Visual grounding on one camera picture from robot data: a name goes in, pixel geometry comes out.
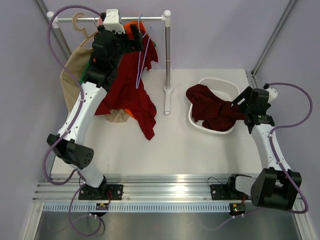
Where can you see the light blue wire hanger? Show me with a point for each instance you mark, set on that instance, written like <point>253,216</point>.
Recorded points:
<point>140,66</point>

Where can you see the aluminium table edge rail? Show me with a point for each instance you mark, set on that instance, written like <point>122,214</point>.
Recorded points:
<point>141,188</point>

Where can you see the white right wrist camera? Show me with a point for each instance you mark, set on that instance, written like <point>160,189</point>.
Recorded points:
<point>272,92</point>

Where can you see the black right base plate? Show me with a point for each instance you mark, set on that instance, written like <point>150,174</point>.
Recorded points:
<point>236,199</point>

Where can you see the dark maroon t shirt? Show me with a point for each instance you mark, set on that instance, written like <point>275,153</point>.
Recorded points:
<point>213,111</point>

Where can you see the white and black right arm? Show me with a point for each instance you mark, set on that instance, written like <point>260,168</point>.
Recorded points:
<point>277,186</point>

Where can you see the white slotted cable duct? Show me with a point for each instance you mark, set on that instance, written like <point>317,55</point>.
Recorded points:
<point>118,207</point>

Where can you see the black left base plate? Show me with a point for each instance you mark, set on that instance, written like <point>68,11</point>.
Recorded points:
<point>112,193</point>

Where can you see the pink plastic hanger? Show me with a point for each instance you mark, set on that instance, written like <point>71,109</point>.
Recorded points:
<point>101,19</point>

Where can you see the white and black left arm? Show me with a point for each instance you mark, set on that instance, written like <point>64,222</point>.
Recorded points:
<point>68,143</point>

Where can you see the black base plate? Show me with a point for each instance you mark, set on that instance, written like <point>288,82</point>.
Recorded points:
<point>112,193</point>
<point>236,199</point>

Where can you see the orange t shirt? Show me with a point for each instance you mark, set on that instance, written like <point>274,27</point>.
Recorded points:
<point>104,78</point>

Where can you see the beige t shirt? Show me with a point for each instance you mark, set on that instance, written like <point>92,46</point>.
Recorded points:
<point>76,64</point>

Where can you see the aluminium corner frame post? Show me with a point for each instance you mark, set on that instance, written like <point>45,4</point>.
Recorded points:
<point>274,35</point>

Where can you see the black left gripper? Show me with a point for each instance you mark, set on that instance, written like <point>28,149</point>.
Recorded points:
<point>131,45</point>

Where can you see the beige plastic hanger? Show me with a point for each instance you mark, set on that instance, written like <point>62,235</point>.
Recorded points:
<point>82,30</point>

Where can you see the red t shirt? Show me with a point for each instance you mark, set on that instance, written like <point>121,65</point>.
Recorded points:
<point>145,118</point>

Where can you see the white and chrome clothes rack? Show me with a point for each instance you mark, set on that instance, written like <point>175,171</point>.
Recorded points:
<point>166,19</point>

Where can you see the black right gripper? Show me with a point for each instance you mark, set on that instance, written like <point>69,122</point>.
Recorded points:
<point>246,95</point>

